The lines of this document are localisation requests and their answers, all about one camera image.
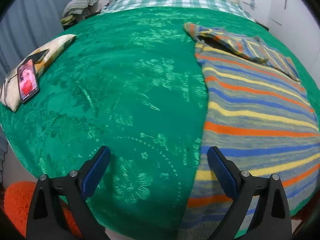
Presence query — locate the striped knitted sweater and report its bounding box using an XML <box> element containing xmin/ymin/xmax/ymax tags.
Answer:
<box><xmin>178</xmin><ymin>23</ymin><xmax>319</xmax><ymax>239</ymax></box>

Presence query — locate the pile of clothes beside bed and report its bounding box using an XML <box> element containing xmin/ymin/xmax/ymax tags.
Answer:
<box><xmin>60</xmin><ymin>0</ymin><xmax>99</xmax><ymax>28</ymax></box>

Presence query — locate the orange shaggy rug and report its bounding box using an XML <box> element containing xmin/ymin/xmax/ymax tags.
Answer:
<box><xmin>4</xmin><ymin>179</ymin><xmax>84</xmax><ymax>239</ymax></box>

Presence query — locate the patterned cushion on bed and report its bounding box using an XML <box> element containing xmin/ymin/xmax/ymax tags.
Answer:
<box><xmin>1</xmin><ymin>34</ymin><xmax>76</xmax><ymax>112</ymax></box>

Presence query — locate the smartphone with lit screen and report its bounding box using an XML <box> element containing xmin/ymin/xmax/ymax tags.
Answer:
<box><xmin>17</xmin><ymin>59</ymin><xmax>40</xmax><ymax>103</ymax></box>

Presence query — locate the dark smartphone on cushion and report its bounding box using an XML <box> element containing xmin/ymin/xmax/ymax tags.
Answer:
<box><xmin>30</xmin><ymin>49</ymin><xmax>50</xmax><ymax>63</ymax></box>

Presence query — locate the green floral bedspread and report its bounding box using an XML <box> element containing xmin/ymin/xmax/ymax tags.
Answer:
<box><xmin>1</xmin><ymin>7</ymin><xmax>319</xmax><ymax>239</ymax></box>

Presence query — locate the blue grey curtain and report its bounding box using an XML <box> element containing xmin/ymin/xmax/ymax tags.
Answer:
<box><xmin>1</xmin><ymin>0</ymin><xmax>71</xmax><ymax>81</ymax></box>

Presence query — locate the checkered green white blanket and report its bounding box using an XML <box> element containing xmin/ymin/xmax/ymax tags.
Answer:
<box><xmin>101</xmin><ymin>0</ymin><xmax>254</xmax><ymax>21</ymax></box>

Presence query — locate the blue wall hook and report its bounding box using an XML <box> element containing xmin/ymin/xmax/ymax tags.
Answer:
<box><xmin>243</xmin><ymin>0</ymin><xmax>256</xmax><ymax>10</ymax></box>

